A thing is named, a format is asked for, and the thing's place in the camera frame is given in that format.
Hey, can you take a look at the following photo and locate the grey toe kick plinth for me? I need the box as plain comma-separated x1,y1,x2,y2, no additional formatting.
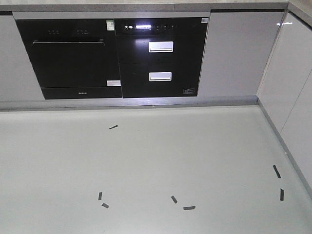
0,95,258,112

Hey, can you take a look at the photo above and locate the silver drawer handle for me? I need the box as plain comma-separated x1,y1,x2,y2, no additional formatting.
149,41,174,53
149,72,172,82

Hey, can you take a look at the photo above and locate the black tape strip centre lower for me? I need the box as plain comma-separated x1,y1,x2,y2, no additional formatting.
183,206,195,211

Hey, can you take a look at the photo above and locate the black built-in dishwasher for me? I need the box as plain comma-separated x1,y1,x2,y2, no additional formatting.
16,19,122,99

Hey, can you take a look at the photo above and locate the grey cabinet door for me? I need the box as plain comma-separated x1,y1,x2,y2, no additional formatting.
198,11,284,97
0,15,44,101

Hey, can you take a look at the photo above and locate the black tape strip right lower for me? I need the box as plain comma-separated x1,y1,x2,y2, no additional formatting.
280,189,284,201

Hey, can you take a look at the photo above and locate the upper silver drawer handle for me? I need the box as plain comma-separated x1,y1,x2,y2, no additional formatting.
149,41,174,53

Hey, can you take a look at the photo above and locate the lower silver drawer handle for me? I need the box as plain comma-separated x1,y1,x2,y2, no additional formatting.
149,72,172,82

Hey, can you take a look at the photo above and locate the black tape strip right upper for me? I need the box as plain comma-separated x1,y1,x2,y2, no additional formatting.
273,165,281,179

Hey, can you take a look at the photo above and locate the white side cabinet panel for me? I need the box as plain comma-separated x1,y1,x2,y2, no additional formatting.
258,13,312,185

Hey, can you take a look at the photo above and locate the grey right cabinet door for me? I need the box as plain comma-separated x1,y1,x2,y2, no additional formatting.
198,11,284,97

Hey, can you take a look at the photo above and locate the black disinfection cabinet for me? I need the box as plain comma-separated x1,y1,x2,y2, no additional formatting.
115,17,209,98

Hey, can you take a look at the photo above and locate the grey left cabinet door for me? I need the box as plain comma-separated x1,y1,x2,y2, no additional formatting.
0,15,44,101

